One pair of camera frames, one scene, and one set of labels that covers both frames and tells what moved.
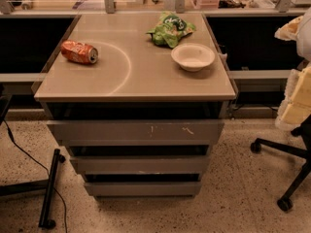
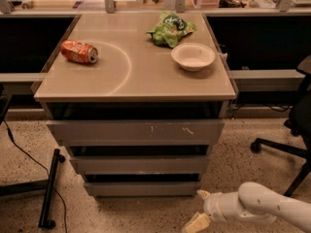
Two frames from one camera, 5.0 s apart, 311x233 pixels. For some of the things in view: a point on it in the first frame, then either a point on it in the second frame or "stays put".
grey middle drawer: (139, 165) stays put
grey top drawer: (132, 132) stays put
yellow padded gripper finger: (289, 31) → (220, 206)
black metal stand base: (39, 186) stays put
